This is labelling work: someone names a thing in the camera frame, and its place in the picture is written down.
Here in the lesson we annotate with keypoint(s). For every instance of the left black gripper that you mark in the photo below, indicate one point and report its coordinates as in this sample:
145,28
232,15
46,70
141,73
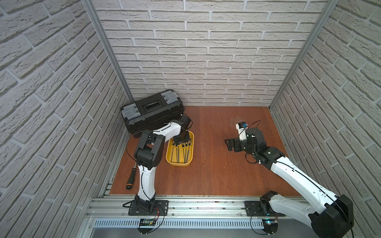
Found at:
182,138

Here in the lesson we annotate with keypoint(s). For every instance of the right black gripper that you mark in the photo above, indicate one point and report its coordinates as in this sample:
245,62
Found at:
235,141

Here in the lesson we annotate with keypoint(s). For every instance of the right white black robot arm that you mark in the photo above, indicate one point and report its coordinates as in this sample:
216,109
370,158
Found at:
329,215

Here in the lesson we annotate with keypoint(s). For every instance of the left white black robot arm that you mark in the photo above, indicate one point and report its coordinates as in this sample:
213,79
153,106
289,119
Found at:
149,153

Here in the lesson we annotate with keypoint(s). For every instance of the yellow plastic storage tray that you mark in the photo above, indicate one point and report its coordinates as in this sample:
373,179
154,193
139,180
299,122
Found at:
180,164

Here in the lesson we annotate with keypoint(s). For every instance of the black plastic toolbox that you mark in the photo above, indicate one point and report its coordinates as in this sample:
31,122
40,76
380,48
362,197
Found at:
152,112

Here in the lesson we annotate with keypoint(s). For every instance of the black orange screwdriver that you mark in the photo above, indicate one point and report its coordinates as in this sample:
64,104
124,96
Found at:
131,180

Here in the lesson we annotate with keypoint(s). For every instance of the right controller board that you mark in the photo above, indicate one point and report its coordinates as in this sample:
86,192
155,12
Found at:
270,226

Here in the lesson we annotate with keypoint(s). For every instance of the controller board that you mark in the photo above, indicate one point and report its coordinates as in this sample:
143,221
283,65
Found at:
270,226
147,225

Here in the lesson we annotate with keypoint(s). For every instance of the left controller board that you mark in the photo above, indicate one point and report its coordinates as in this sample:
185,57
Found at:
147,225

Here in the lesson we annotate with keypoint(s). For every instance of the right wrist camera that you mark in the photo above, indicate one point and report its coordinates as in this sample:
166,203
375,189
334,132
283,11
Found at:
241,128

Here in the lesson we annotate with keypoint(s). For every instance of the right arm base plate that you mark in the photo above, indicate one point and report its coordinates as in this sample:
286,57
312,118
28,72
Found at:
258,208

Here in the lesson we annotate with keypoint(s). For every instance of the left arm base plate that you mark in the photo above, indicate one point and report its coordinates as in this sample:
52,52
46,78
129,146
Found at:
145,208

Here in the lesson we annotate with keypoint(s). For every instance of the aluminium mounting rail frame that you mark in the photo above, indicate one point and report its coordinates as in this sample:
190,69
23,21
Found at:
188,217

